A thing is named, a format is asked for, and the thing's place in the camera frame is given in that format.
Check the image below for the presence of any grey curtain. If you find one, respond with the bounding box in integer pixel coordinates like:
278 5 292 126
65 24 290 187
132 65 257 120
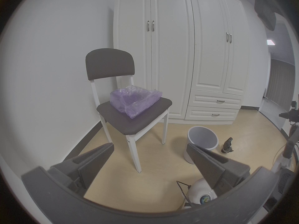
266 60 296 112

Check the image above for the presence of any grey padded white chair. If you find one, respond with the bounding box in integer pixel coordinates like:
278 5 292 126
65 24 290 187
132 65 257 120
85 48 173 173

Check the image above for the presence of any white trash bin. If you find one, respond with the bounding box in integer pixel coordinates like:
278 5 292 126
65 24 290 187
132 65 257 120
183 126 219 165

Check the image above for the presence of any purple plastic bag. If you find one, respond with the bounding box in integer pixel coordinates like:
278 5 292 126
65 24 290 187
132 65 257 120
110 84 163 119

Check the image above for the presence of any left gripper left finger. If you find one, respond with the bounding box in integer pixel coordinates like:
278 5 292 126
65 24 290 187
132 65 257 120
48 142 115 198

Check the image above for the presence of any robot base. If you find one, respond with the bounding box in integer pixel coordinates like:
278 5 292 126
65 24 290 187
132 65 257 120
176 155 299 215

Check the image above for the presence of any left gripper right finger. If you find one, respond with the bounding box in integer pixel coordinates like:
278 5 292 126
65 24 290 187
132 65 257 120
186 143 251 196

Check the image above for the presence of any black plastic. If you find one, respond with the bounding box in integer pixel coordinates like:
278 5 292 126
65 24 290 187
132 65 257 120
221 137 234 153

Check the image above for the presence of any white wardrobe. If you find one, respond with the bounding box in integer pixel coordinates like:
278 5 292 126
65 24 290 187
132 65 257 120
113 0 250 125

